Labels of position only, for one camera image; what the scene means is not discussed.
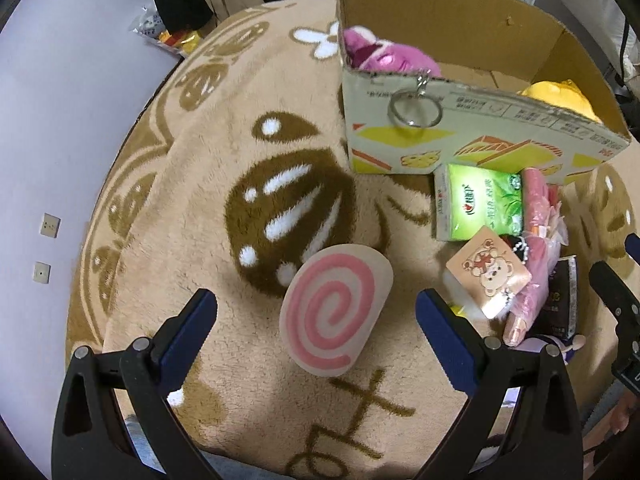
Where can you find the person's right hand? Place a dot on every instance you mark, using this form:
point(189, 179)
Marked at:
point(622, 417)

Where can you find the white wall socket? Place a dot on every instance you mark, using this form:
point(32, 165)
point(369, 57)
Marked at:
point(50, 225)
point(41, 273)

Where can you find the small purple doll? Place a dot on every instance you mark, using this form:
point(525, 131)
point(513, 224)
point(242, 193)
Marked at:
point(555, 346)

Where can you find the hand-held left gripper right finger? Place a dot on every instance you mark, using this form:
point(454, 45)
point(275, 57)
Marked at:
point(445, 340)

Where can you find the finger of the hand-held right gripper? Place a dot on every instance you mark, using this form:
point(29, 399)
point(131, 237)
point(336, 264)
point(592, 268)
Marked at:
point(634, 249)
point(612, 285)

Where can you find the green tissue pack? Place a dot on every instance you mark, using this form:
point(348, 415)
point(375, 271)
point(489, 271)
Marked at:
point(475, 200)

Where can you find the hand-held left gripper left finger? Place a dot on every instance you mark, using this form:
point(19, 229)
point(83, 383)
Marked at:
point(192, 330)

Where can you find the bear print squishy toast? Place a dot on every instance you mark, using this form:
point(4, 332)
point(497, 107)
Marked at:
point(487, 270)

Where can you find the printed cardboard box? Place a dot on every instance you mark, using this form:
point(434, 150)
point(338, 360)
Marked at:
point(450, 35)

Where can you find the pink swirl plush cushion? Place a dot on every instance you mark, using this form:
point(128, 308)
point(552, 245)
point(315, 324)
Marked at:
point(330, 310)

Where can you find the white patterned snack bag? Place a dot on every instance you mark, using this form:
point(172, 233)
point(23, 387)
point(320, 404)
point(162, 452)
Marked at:
point(147, 22)

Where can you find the dark printed packet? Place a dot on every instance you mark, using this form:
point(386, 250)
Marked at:
point(562, 300)

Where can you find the purple plush toy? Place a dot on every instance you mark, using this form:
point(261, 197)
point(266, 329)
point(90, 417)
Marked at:
point(385, 55)

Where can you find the yellow plush toy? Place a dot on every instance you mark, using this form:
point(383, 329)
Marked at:
point(555, 97)

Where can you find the red yellow snack bag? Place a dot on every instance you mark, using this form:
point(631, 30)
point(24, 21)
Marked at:
point(180, 41)

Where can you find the round beige plush rug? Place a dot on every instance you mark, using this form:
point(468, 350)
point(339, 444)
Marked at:
point(200, 185)

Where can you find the pink packaged toy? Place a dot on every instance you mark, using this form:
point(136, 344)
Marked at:
point(537, 265)

